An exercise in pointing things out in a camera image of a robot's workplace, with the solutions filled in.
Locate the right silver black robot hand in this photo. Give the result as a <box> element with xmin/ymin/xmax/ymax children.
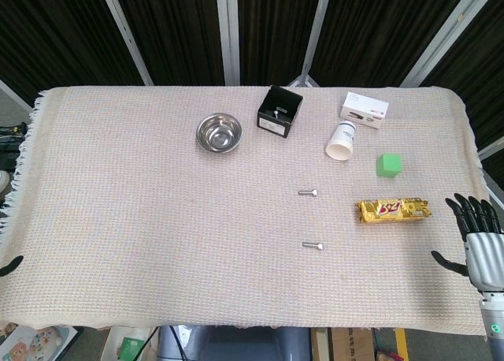
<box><xmin>431</xmin><ymin>193</ymin><xmax>504</xmax><ymax>295</ymax></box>

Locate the gold snack packet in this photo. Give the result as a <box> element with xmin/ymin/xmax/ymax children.
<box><xmin>356</xmin><ymin>197</ymin><xmax>433</xmax><ymax>224</ymax></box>

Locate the green cube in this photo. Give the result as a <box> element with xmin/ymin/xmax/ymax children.
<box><xmin>376</xmin><ymin>153</ymin><xmax>403</xmax><ymax>179</ymax></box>

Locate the brown cardboard box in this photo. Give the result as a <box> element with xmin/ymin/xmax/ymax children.
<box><xmin>310</xmin><ymin>327</ymin><xmax>375</xmax><ymax>361</ymax></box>

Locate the white paper cup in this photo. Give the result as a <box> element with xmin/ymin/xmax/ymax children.
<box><xmin>324</xmin><ymin>120</ymin><xmax>358</xmax><ymax>162</ymax></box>

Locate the white product box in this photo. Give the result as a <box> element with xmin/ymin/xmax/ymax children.
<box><xmin>340</xmin><ymin>91</ymin><xmax>391</xmax><ymax>130</ymax></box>

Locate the black open cardboard box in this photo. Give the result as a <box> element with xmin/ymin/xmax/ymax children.
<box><xmin>256</xmin><ymin>85</ymin><xmax>304</xmax><ymax>139</ymax></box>

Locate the grey robot torso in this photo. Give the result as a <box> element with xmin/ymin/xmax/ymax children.
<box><xmin>157</xmin><ymin>325</ymin><xmax>314</xmax><ymax>361</ymax></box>

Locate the stainless steel bowl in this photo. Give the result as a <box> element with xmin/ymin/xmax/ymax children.
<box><xmin>195</xmin><ymin>113</ymin><xmax>244</xmax><ymax>154</ymax></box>

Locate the beige woven tablecloth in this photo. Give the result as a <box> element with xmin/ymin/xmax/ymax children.
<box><xmin>0</xmin><ymin>85</ymin><xmax>491</xmax><ymax>337</ymax></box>

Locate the green packet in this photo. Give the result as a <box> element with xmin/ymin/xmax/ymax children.
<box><xmin>117</xmin><ymin>336</ymin><xmax>145</xmax><ymax>358</ymax></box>

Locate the colourful picture box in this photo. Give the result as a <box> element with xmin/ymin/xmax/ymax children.
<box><xmin>0</xmin><ymin>324</ymin><xmax>80</xmax><ymax>361</ymax></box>

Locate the white metal frame post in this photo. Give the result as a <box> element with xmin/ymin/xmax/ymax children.
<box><xmin>401</xmin><ymin>0</ymin><xmax>498</xmax><ymax>88</ymax></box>
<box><xmin>302</xmin><ymin>0</ymin><xmax>334</xmax><ymax>75</ymax></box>
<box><xmin>97</xmin><ymin>0</ymin><xmax>154</xmax><ymax>86</ymax></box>
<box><xmin>215</xmin><ymin>0</ymin><xmax>241</xmax><ymax>85</ymax></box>

